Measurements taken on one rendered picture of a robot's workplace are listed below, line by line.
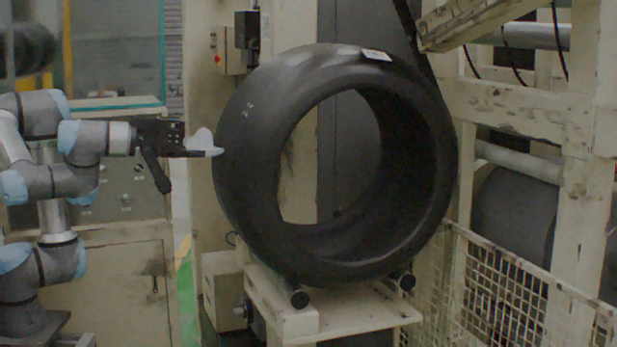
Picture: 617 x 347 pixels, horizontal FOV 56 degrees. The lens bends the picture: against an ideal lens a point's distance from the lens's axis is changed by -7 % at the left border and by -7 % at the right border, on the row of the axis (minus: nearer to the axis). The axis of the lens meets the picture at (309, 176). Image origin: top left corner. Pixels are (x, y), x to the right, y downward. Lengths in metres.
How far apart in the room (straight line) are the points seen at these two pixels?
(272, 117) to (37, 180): 0.51
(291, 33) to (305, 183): 0.42
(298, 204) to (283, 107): 0.53
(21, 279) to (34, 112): 0.44
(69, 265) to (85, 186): 0.44
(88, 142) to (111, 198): 0.74
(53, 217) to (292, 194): 0.66
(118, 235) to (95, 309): 0.27
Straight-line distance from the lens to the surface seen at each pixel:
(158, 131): 1.35
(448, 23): 1.62
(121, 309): 2.12
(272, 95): 1.31
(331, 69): 1.33
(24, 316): 1.79
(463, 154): 1.92
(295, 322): 1.46
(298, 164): 1.74
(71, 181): 1.37
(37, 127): 1.70
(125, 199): 2.04
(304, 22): 1.70
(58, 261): 1.76
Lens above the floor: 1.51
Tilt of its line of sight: 14 degrees down
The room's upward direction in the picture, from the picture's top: straight up
